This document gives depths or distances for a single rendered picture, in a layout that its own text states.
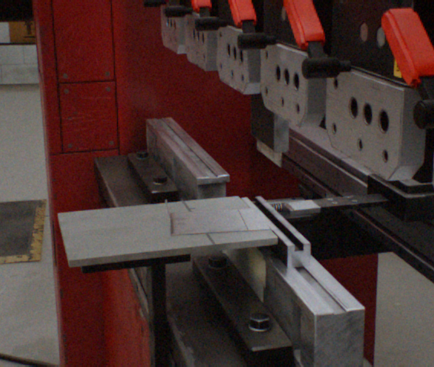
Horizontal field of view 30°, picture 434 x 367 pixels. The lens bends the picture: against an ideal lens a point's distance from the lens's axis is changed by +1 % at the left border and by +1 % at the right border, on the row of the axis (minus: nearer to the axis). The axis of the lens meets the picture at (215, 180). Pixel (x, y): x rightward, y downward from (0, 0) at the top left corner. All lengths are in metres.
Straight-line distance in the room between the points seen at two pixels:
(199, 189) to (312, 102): 0.62
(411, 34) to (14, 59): 7.62
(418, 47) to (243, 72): 0.50
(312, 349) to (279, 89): 0.29
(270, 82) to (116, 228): 0.30
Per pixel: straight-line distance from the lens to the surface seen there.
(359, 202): 1.16
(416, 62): 0.55
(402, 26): 0.57
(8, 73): 8.15
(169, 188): 1.56
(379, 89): 0.67
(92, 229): 1.08
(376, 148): 0.68
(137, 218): 1.11
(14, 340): 3.03
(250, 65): 1.01
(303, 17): 0.74
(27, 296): 3.36
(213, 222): 1.08
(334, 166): 1.48
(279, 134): 1.04
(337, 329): 0.92
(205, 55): 1.21
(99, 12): 1.87
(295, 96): 0.85
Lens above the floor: 1.36
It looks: 17 degrees down
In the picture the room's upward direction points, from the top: 1 degrees counter-clockwise
